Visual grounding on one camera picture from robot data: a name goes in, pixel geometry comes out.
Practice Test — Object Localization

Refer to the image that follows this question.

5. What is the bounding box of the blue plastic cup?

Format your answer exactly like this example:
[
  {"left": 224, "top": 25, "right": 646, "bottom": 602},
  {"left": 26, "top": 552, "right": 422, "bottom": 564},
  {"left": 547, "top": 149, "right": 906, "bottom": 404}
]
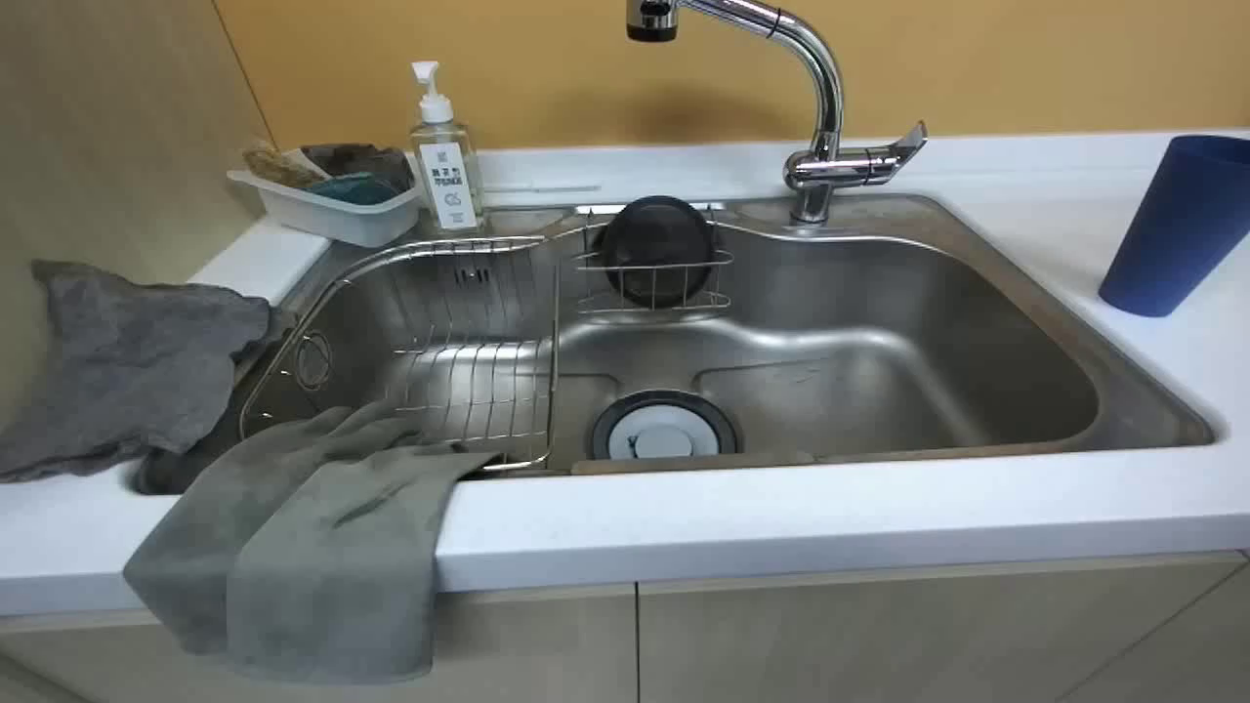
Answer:
[{"left": 1095, "top": 135, "right": 1250, "bottom": 319}]

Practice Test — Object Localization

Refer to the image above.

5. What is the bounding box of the round sink drain strainer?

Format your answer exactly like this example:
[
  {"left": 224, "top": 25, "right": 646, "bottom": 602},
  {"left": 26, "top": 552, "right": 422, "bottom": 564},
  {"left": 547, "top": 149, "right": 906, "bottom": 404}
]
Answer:
[{"left": 586, "top": 388, "right": 743, "bottom": 464}]

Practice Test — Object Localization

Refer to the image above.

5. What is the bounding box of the stainless steel sink basin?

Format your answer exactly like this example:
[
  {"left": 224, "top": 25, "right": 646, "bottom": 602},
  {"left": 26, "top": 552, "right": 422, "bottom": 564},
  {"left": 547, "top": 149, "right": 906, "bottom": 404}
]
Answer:
[{"left": 131, "top": 193, "right": 1224, "bottom": 495}]

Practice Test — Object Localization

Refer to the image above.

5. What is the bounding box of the clear soap pump bottle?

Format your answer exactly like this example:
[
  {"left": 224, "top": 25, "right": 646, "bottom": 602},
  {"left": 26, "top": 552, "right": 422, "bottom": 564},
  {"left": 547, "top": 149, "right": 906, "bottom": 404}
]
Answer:
[{"left": 407, "top": 58, "right": 487, "bottom": 237}]

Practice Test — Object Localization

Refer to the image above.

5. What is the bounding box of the white plastic tray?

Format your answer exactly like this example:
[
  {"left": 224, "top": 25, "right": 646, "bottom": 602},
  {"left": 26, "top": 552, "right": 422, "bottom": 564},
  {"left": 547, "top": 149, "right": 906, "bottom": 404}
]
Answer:
[{"left": 224, "top": 162, "right": 428, "bottom": 253}]

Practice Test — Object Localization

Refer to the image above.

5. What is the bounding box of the teal sponge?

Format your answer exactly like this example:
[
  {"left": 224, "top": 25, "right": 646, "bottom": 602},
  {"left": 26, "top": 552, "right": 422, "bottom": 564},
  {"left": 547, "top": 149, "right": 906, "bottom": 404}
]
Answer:
[{"left": 309, "top": 167, "right": 407, "bottom": 207}]

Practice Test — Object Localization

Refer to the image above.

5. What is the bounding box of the dark rag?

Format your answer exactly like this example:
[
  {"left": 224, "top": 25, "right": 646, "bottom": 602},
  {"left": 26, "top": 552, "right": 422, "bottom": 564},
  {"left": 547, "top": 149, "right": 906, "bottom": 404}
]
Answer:
[{"left": 302, "top": 140, "right": 418, "bottom": 194}]

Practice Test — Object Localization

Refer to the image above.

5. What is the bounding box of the chrome kitchen faucet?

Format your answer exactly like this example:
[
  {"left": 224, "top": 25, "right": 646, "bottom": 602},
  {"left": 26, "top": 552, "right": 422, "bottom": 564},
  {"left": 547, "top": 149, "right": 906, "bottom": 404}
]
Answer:
[{"left": 620, "top": 0, "right": 935, "bottom": 233}]

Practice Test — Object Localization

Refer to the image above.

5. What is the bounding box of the grey-green towel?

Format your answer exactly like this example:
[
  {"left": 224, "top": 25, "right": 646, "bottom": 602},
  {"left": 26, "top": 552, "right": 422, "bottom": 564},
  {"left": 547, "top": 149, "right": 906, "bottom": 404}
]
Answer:
[{"left": 122, "top": 399, "right": 503, "bottom": 689}]

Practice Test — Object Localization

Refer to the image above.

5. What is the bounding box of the beige cabinet door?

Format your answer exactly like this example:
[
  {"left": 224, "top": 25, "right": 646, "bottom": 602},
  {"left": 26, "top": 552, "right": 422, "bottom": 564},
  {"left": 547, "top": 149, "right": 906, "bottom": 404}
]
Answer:
[
  {"left": 637, "top": 552, "right": 1250, "bottom": 703},
  {"left": 0, "top": 582, "right": 642, "bottom": 703}
]

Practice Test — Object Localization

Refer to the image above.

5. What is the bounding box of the beige scrub brush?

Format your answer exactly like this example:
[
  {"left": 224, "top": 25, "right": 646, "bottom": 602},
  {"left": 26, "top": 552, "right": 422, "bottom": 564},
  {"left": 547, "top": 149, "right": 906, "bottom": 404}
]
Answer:
[{"left": 238, "top": 140, "right": 331, "bottom": 193}]

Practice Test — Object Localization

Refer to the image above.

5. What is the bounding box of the dark grey cloth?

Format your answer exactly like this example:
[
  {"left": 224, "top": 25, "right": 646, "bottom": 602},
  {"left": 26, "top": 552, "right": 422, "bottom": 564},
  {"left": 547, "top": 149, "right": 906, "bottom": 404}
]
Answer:
[{"left": 0, "top": 260, "right": 276, "bottom": 489}]

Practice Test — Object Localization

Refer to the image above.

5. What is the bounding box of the wire sponge holder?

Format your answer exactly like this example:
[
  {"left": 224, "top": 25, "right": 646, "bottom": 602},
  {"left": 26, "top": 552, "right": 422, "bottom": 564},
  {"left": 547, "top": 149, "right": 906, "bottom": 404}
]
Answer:
[{"left": 570, "top": 211, "right": 740, "bottom": 317}]

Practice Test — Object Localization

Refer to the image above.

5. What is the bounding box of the wire dish rack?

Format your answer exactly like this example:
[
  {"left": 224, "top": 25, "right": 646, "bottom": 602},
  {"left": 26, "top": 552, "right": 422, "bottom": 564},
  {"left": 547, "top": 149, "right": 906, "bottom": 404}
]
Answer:
[{"left": 234, "top": 231, "right": 566, "bottom": 478}]

